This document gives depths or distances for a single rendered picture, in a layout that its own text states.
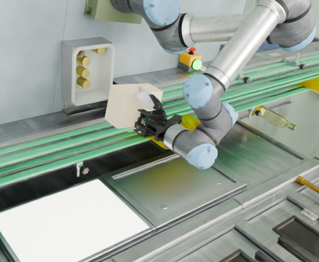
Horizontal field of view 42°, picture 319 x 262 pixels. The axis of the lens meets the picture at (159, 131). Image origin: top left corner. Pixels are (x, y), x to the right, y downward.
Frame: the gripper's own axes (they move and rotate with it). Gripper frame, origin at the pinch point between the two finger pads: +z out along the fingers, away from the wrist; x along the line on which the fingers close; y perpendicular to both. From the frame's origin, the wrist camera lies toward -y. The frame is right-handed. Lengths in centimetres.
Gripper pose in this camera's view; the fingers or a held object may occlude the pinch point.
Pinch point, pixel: (136, 107)
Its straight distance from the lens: 136.6
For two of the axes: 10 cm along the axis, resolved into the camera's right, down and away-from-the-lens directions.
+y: -7.4, 1.0, -6.6
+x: -2.2, 9.0, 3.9
